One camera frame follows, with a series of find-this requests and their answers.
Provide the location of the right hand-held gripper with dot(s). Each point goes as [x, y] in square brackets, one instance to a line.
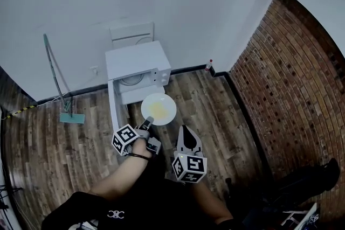
[190, 165]

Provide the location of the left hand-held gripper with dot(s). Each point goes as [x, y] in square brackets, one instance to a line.
[125, 137]

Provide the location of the yellow food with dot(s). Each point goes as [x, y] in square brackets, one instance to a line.
[157, 110]

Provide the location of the white plate of food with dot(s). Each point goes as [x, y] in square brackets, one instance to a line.
[165, 105]

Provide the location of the white microwave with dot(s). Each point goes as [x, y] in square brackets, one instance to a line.
[134, 60]

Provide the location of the person's left forearm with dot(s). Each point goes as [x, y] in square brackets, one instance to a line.
[121, 180]

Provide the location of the person's right forearm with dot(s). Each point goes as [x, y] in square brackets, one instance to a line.
[213, 204]

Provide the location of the white microwave stand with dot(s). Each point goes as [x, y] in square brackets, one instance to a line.
[134, 95]

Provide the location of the black wristband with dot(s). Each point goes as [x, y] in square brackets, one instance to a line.
[140, 155]

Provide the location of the green flat mop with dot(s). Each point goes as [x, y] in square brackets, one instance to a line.
[70, 118]

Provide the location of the person's black shirt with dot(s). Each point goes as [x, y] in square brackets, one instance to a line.
[151, 210]

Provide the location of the clear bottle with red cap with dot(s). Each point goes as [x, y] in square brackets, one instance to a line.
[208, 65]

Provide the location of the white cardboard box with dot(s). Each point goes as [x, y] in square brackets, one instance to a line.
[132, 32]

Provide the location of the black bag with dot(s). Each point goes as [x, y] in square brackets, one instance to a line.
[304, 183]

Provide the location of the yellow black striped tape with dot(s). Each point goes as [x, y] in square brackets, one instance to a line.
[23, 110]

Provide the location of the white metal stand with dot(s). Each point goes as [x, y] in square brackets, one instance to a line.
[296, 216]

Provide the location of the white wall socket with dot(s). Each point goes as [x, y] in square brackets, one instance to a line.
[94, 69]

